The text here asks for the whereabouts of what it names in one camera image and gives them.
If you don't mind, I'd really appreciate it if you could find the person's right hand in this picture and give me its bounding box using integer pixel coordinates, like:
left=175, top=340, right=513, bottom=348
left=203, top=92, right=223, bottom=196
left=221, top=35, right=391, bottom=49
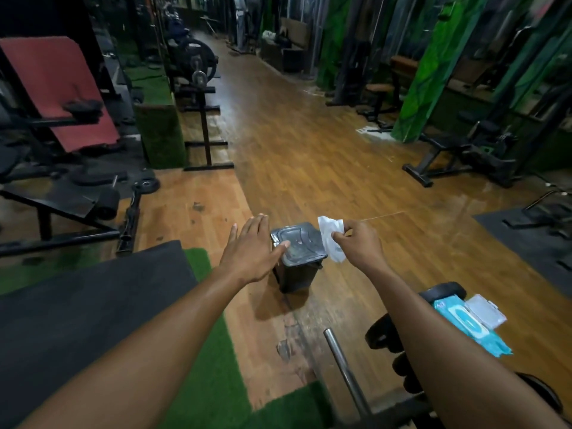
left=332, top=219, right=388, bottom=276

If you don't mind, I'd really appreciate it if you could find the chrome barbell bar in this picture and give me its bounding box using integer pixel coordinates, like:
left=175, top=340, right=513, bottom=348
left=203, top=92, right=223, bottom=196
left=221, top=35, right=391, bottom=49
left=324, top=328, right=372, bottom=418

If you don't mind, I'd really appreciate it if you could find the person's right forearm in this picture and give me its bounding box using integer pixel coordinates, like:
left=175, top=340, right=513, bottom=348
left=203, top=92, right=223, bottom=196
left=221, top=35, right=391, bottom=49
left=368, top=262, right=568, bottom=429

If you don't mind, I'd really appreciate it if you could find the red padded incline bench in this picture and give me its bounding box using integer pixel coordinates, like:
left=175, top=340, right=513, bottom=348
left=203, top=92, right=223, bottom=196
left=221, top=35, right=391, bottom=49
left=0, top=36, right=121, bottom=153

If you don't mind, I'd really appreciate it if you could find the brown wooden box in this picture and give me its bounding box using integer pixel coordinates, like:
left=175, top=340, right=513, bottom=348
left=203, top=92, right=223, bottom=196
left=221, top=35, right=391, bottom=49
left=260, top=18, right=311, bottom=74

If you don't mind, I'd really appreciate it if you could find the green artificial turf mat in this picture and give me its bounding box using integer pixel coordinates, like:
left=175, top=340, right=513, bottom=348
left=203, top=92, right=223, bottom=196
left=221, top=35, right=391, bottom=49
left=0, top=248, right=333, bottom=429

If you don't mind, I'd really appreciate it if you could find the black dumbbell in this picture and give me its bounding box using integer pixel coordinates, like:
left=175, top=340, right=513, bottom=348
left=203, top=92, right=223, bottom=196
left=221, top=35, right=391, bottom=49
left=365, top=282, right=468, bottom=394

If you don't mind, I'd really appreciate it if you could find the person's left forearm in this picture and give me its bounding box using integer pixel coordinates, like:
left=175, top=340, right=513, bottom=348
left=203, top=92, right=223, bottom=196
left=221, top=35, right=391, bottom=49
left=18, top=265, right=251, bottom=429

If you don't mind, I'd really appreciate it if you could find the white wet wipe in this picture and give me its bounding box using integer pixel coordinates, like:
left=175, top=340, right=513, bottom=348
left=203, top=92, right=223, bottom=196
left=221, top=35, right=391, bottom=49
left=317, top=215, right=347, bottom=263

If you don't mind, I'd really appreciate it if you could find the dark grey floor mat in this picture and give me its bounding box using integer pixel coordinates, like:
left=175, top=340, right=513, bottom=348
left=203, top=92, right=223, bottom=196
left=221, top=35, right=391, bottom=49
left=474, top=205, right=572, bottom=300

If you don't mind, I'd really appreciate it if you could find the black seated exercise machine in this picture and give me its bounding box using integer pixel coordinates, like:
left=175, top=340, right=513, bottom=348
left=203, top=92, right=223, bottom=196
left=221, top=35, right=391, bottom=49
left=402, top=119, right=521, bottom=189

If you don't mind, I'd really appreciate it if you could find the black weight bench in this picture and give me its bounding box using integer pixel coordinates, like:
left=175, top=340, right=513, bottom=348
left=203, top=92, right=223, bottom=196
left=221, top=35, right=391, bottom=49
left=0, top=167, right=161, bottom=259

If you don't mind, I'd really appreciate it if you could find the blue wet wipes packet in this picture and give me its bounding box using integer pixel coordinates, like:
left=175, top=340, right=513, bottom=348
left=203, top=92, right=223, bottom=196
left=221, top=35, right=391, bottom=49
left=433, top=294, right=513, bottom=358

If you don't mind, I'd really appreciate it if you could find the black barbell rack stand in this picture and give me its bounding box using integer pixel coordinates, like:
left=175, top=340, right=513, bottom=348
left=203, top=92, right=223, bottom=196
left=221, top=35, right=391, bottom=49
left=174, top=71, right=234, bottom=171

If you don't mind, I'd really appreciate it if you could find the green leaf print pillar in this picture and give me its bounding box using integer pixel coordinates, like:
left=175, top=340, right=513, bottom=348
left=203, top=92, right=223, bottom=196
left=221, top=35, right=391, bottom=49
left=391, top=0, right=490, bottom=143

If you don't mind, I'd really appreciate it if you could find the green turf covered block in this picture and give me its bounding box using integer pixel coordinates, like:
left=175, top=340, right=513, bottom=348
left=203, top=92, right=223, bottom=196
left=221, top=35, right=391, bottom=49
left=133, top=104, right=187, bottom=170

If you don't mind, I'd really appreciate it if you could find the black rubber floor mat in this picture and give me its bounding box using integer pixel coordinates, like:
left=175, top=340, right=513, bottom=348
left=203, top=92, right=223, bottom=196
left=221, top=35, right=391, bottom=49
left=0, top=240, right=198, bottom=429

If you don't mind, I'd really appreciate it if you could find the person's left hand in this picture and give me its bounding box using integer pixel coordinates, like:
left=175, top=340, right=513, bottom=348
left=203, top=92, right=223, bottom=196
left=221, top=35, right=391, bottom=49
left=218, top=214, right=291, bottom=286

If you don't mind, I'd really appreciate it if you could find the small black trash bin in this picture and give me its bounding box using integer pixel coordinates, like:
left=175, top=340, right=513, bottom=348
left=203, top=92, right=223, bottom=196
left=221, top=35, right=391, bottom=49
left=270, top=222, right=329, bottom=294

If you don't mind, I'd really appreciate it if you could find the brown padded gym stool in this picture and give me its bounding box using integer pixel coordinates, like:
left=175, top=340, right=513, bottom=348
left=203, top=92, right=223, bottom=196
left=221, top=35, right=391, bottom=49
left=356, top=83, right=398, bottom=130

